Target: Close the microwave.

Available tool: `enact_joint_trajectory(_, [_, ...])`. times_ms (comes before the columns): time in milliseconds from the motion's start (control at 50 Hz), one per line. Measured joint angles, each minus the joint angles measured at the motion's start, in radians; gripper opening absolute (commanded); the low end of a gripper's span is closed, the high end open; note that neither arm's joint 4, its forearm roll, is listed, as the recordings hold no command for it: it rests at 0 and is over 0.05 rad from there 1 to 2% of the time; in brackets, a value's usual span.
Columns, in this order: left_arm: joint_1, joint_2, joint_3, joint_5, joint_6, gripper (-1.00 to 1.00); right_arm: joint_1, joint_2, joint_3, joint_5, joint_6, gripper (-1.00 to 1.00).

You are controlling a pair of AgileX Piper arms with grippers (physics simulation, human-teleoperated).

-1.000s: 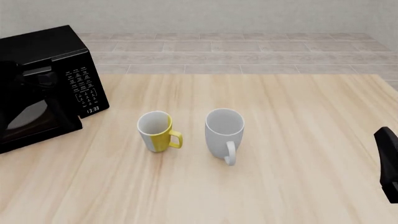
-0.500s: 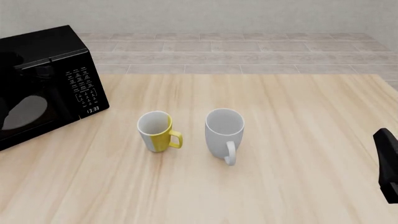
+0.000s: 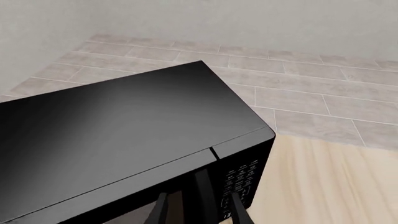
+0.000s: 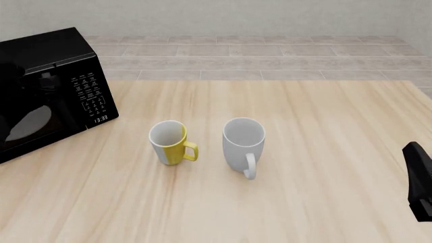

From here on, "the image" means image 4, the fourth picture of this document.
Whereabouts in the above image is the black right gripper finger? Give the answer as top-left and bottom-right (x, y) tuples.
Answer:
(402, 141), (432, 200)

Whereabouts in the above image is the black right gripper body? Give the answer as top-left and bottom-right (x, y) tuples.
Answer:
(409, 196), (432, 223)

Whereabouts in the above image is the black microwave oven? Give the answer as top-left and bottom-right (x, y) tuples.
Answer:
(0, 26), (120, 165)

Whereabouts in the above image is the grey microwave turntable plate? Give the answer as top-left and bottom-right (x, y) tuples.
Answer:
(5, 104), (52, 142)

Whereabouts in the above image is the yellow and white mug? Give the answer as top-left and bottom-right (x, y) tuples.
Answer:
(148, 119), (200, 166)

